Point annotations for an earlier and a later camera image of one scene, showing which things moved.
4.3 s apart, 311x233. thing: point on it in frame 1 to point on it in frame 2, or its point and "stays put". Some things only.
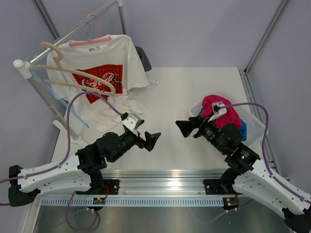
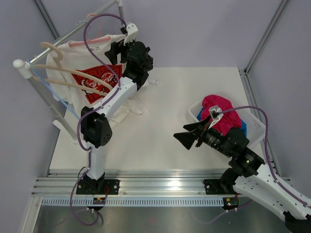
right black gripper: x=187 y=126 to x=188 y=138
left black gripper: x=150 y=140 to x=116 y=48
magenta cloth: x=230 y=117 stays put
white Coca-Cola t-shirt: x=98 y=78 stays put
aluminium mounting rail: x=156 y=183 stays put
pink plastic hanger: x=98 y=38 stays put
